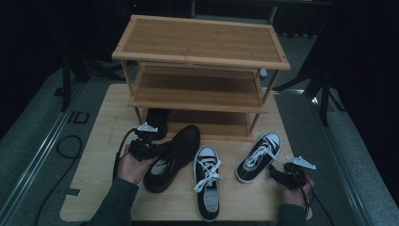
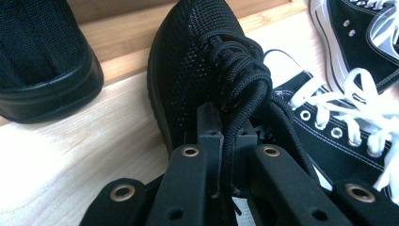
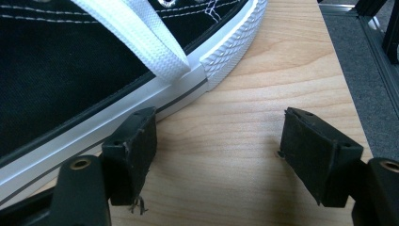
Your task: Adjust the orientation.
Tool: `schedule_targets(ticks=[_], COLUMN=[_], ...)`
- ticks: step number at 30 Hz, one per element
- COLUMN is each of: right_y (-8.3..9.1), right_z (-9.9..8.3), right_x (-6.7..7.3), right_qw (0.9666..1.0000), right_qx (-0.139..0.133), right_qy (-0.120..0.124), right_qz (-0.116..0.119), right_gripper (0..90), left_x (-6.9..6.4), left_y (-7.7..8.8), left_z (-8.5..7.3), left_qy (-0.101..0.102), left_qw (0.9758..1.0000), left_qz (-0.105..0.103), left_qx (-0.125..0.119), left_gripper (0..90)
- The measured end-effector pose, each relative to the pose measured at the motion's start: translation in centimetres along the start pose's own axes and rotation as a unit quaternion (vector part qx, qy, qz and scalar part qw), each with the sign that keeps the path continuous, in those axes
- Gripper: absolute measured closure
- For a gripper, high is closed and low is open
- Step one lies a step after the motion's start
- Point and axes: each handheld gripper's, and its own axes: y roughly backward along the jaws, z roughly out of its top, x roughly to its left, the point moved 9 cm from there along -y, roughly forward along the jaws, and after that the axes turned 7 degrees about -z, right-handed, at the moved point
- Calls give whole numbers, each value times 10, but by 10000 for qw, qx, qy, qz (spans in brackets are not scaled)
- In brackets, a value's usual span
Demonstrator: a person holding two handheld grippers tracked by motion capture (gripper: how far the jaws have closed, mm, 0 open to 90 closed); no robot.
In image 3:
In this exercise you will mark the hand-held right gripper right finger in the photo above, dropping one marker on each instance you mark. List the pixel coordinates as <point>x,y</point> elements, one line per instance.
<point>320,157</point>

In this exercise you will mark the aluminium floor rail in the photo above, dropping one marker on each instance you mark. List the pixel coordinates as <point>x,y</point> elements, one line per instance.
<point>381,72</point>

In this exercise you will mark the black metal stand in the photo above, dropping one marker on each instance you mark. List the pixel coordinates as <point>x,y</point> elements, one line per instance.
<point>392,37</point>

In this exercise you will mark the black white canvas sneaker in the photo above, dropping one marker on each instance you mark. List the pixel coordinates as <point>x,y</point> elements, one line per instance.
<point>62,78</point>

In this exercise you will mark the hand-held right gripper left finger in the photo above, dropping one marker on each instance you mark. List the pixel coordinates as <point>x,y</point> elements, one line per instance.
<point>131,157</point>

